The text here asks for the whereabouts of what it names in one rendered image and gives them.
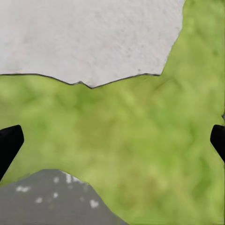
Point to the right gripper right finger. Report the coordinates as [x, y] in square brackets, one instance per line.
[217, 139]

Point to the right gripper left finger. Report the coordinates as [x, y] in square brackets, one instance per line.
[11, 140]

